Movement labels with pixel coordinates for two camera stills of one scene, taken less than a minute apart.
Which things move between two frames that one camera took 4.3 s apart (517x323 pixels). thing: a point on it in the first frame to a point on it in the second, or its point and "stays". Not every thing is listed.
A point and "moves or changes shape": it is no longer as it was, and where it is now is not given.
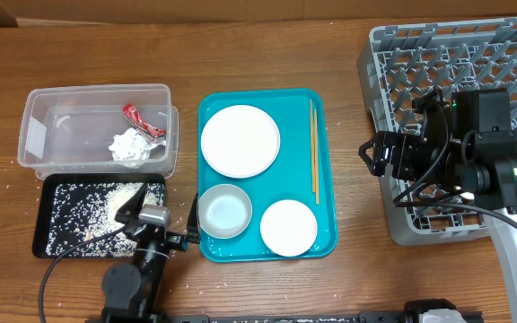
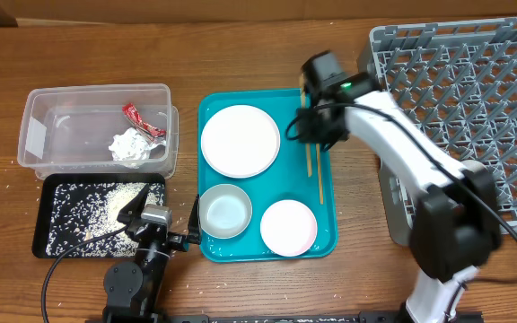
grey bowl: [225, 211] stays
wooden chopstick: [311, 147] moves or changes shape
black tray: [76, 208] stays
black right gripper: [401, 143] to [303, 132]
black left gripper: [179, 241] stays
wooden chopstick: [316, 160] moves or changes shape
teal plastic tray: [300, 172] stays
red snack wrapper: [135, 119] stays
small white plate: [288, 228] stays
